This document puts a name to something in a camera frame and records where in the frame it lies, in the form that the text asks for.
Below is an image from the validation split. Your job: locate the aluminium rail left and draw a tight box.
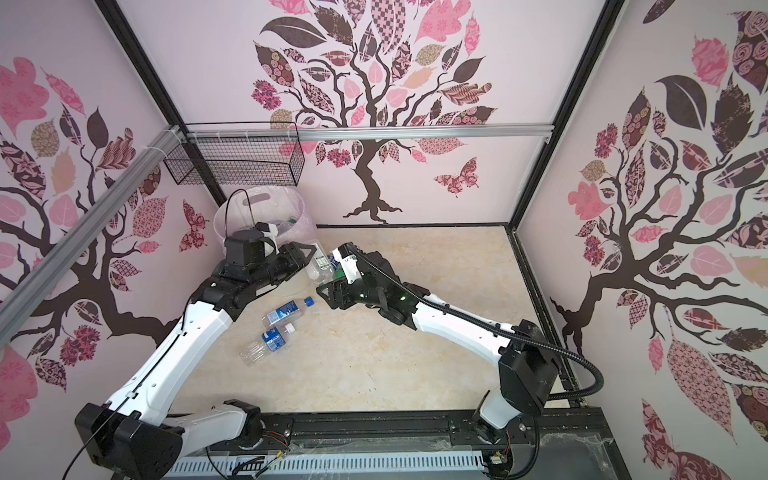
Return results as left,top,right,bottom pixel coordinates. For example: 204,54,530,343
0,127,181,349

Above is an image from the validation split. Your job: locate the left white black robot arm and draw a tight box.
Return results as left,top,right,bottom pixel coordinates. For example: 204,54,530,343
75,227,316,479

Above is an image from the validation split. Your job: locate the white slotted cable duct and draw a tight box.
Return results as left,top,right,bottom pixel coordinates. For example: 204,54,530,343
165,451,485,479

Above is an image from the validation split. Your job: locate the aluminium rail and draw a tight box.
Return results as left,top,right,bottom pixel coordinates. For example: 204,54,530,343
186,123,554,142
0,127,181,349

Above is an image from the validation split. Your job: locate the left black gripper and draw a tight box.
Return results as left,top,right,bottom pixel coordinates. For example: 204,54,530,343
250,240,316,290

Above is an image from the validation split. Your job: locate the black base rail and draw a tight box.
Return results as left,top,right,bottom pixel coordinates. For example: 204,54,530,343
174,407,631,479

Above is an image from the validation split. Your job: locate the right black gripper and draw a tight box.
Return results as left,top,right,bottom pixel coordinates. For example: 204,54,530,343
317,272,389,311

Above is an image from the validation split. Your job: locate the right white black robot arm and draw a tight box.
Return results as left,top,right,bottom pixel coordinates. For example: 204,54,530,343
317,243,562,444

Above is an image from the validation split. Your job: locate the black corrugated cable conduit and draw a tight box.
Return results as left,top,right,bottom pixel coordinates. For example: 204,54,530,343
347,242,606,402

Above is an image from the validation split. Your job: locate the clear square bottle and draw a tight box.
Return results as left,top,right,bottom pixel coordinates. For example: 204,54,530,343
306,242,335,285

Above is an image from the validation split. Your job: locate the pink plastic bin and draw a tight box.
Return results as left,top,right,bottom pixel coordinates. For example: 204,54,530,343
213,186,319,250

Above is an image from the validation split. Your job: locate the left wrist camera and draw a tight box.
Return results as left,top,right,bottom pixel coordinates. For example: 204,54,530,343
254,222,279,255

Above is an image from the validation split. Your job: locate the blue label bottle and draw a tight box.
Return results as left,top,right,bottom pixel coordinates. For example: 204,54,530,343
263,297,315,329
239,323,296,366

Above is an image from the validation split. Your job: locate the aluminium rail back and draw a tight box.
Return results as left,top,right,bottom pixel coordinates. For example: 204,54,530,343
186,123,554,142

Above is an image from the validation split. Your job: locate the black wire basket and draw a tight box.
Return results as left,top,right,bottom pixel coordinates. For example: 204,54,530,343
164,120,305,187

